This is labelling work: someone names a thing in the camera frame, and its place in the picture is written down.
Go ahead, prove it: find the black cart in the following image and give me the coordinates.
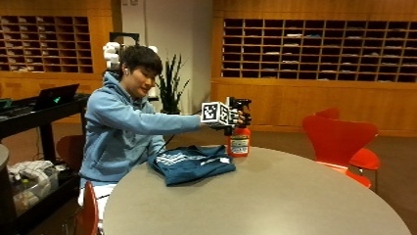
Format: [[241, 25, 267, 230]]
[[0, 93, 90, 235]]

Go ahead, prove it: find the white marker cube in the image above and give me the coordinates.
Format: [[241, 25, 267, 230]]
[[199, 101, 231, 126]]

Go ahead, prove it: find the orange spray bottle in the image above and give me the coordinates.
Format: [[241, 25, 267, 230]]
[[222, 96, 253, 159]]

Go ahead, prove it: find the green potted plant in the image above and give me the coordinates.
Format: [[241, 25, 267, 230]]
[[155, 54, 191, 116]]

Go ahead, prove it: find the the person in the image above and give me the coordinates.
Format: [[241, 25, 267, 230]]
[[77, 44, 247, 231]]

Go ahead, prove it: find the wooden pigeonhole shelf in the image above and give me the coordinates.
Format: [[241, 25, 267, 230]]
[[0, 15, 94, 74], [219, 17, 417, 84]]

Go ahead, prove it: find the folded dark blue shirt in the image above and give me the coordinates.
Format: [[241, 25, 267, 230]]
[[147, 145, 237, 187]]

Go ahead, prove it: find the brown wooden chair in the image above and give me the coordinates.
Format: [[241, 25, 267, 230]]
[[55, 134, 86, 172]]

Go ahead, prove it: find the clear plastic bin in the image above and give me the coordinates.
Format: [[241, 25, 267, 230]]
[[6, 160, 61, 215]]

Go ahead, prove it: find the black laptop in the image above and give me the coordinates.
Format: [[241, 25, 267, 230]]
[[31, 83, 81, 112]]

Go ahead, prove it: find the black cable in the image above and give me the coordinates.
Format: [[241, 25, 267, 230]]
[[153, 134, 175, 157]]

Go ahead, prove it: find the orange chair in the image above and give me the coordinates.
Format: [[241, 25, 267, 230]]
[[314, 107, 383, 171], [74, 181, 101, 235], [300, 114, 380, 189]]

